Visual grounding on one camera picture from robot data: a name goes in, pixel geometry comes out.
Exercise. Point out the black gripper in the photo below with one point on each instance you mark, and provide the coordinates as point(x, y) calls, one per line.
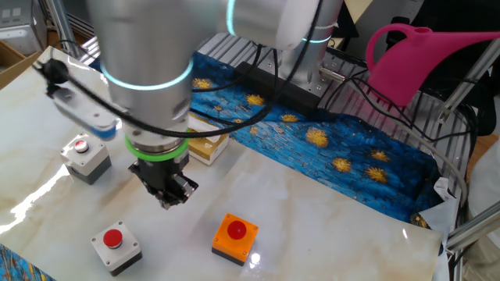
point(160, 173)

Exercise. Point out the grey box red mushroom button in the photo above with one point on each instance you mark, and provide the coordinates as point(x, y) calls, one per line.
point(117, 251)

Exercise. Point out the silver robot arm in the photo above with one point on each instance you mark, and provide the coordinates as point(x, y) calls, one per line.
point(144, 50)

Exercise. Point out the gold tissue box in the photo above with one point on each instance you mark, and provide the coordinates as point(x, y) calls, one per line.
point(207, 150)

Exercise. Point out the white tissue sheet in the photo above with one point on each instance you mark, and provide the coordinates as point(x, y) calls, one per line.
point(205, 125)

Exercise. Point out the orange box red button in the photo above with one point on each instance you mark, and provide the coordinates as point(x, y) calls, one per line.
point(234, 244)

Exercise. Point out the marble pattern mat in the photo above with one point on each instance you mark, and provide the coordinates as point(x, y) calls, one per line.
point(273, 218)

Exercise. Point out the blue starry night cloth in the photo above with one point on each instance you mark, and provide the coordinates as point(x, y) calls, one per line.
point(312, 164)

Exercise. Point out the brown cardboard box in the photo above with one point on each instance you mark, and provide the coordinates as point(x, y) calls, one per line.
point(15, 66)

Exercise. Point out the grey equipment case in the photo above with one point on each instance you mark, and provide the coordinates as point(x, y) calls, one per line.
point(19, 27)

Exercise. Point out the pink watering can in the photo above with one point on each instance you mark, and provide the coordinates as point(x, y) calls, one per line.
point(402, 62)

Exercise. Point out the white cloth label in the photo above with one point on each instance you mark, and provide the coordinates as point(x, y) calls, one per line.
point(443, 189)

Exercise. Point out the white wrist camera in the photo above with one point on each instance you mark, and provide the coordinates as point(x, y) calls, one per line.
point(82, 111)

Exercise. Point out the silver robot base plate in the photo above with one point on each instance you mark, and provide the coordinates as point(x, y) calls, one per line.
point(332, 87)

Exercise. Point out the aluminium frame post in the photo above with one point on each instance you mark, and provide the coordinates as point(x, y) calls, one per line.
point(472, 230)
point(468, 82)
point(62, 27)

